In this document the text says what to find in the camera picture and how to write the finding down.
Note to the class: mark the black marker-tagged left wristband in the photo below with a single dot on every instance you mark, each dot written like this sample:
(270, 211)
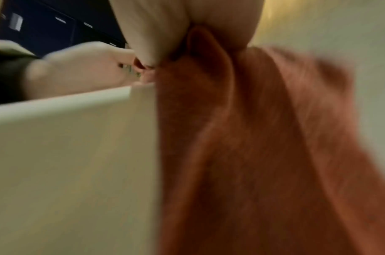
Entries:
(6, 77)

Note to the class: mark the dark cabinet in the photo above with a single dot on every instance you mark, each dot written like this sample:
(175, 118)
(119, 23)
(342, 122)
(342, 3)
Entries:
(47, 30)

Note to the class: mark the person's left hand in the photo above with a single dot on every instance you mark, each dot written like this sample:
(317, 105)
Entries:
(79, 69)

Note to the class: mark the cream tissue box base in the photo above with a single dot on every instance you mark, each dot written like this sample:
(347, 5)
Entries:
(69, 162)

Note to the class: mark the person's right hand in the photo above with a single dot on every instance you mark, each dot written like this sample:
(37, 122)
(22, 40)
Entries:
(167, 25)

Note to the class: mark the red cloth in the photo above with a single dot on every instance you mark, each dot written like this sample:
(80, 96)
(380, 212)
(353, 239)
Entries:
(242, 149)

